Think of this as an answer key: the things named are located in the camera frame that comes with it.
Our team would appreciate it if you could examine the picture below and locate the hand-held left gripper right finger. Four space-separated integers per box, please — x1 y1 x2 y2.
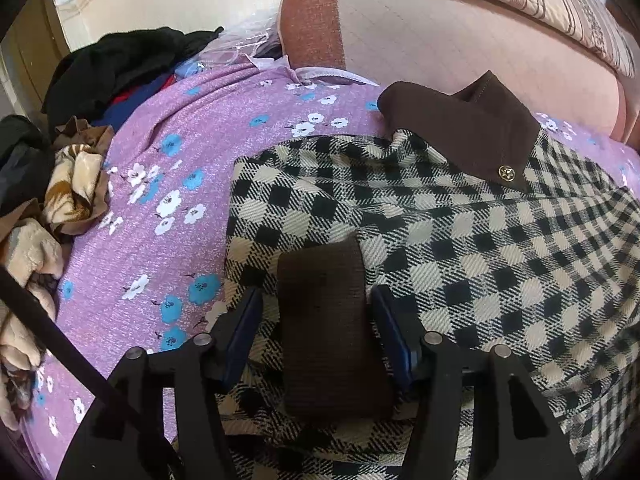
370 285 583 480

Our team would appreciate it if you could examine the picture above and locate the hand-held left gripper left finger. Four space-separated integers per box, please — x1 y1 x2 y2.
57 287 264 480

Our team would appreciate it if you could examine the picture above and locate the black and cream checked coat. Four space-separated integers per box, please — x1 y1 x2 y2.
170 71 640 480

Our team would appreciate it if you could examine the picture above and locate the black clothes pile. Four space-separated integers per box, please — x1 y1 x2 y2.
42 27 223 126

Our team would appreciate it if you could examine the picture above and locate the purple floral bedsheet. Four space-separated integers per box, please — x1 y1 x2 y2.
30 55 640 476

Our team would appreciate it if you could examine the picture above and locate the brown and white patterned cloth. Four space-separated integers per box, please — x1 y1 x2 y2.
42 117 117 238

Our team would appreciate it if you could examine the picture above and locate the beige fleece cloth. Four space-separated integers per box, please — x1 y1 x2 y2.
0 217 65 431

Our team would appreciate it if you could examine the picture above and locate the blue cloth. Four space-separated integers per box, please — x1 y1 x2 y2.
92 60 193 127

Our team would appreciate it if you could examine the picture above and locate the red cloth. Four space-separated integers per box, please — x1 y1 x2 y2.
112 87 147 107

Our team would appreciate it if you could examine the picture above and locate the dark grey garment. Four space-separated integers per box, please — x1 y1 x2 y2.
0 115 56 208

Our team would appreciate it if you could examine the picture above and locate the clear plastic bag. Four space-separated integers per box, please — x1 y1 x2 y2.
197 20 287 63

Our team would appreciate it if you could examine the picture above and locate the pink quilted sofa backrest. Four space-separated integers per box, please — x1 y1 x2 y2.
277 0 640 145

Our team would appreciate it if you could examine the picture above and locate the wooden cabinet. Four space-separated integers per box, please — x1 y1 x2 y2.
0 0 72 117

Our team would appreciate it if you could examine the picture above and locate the striped floral pillow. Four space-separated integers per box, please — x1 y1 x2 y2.
310 0 636 78

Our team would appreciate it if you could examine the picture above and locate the black cable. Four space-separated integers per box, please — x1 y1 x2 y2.
0 267 186 480

